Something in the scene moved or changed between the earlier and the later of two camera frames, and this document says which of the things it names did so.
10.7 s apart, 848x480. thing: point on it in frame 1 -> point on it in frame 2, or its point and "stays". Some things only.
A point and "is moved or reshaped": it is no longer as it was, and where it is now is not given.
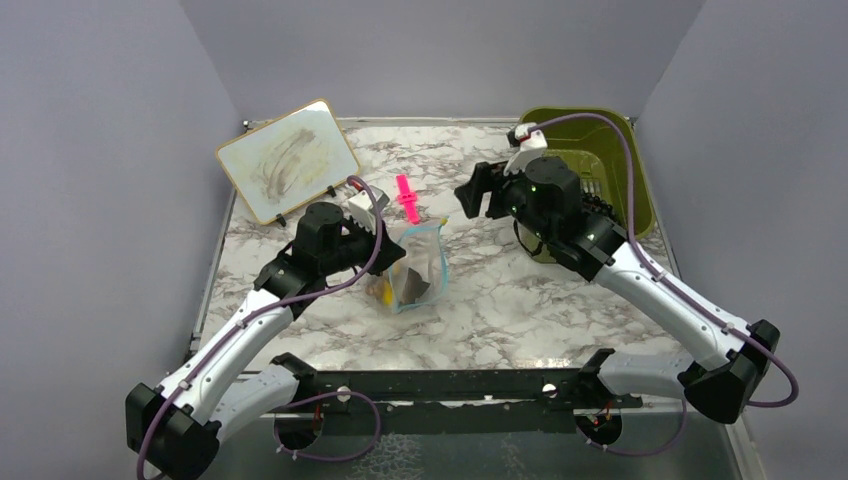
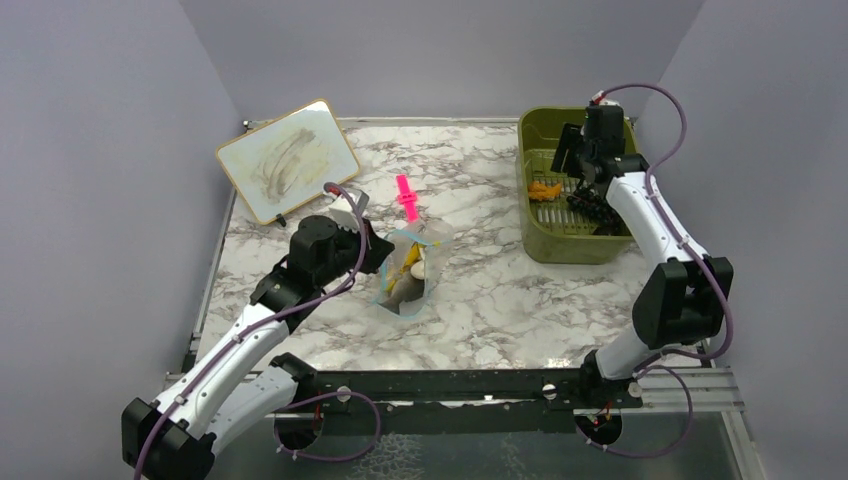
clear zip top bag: x=421 y=276 is moved or reshaped
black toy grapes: x=591 y=203 stays
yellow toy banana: x=387 y=293 -> x=415 y=253
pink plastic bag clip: x=407 y=198 stays
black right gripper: x=486 y=178 -> x=572 y=138
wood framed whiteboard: x=288 y=159 stays
